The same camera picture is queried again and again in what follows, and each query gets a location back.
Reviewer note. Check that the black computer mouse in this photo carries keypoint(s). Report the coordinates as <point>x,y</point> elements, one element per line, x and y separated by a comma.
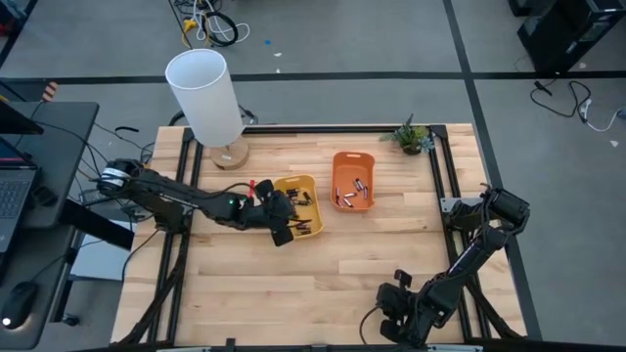
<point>19,300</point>

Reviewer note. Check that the white shade wooden lamp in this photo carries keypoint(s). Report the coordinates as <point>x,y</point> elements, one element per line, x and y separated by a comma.
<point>208,107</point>

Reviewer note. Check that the orange plastic bin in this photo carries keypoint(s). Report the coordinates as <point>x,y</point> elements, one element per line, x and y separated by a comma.
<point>349,168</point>

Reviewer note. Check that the yellow plastic bin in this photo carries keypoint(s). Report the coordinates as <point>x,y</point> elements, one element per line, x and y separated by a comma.
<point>317,210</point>

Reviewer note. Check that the orange black striped block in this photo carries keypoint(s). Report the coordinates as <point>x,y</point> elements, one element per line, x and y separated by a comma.
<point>51,91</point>

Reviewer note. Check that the black aluminium table frame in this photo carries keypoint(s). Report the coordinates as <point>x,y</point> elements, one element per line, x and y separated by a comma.
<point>342,129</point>

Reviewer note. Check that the black machine box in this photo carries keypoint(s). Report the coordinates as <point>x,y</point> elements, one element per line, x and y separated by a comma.
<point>562,39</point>

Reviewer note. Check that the black caster wheel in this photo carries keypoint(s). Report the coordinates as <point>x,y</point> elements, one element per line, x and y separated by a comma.
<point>70,319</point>

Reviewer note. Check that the small potted succulent plant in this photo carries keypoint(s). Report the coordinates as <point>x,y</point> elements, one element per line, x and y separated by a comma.
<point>413,139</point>

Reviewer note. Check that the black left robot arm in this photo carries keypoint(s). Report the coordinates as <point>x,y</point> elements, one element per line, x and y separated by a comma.
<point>171,195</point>

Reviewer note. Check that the white metal mounting bracket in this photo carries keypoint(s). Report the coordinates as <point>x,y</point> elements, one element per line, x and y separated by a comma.
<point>452,204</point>

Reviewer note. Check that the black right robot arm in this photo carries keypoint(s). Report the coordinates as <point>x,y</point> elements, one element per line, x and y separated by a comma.
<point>474,254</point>

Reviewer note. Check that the black monitor edge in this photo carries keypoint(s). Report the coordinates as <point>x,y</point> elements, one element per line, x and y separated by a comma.
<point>14,122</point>

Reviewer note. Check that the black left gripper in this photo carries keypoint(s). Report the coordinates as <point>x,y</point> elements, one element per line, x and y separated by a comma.
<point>274,210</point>

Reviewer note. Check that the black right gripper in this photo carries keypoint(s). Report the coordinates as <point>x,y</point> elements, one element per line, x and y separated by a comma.
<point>411,313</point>

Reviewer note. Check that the grey laptop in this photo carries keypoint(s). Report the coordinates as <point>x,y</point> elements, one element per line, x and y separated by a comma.
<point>14,195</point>

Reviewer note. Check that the red tape strip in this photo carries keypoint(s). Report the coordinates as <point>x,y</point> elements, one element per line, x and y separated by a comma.
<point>252,188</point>

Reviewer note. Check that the black side desk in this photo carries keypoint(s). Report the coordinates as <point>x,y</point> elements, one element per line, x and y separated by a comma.
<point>63,146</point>

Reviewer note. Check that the black desk foot bar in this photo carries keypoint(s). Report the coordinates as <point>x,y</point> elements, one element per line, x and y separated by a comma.
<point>98,225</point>

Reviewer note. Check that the white flat board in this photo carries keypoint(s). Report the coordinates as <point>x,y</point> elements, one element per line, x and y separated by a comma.
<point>98,259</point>

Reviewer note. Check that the black power brick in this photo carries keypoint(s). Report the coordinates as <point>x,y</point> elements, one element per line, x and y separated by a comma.
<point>95,196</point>

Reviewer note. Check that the small black desk device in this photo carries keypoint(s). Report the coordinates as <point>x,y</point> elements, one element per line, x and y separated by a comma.
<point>46,194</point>

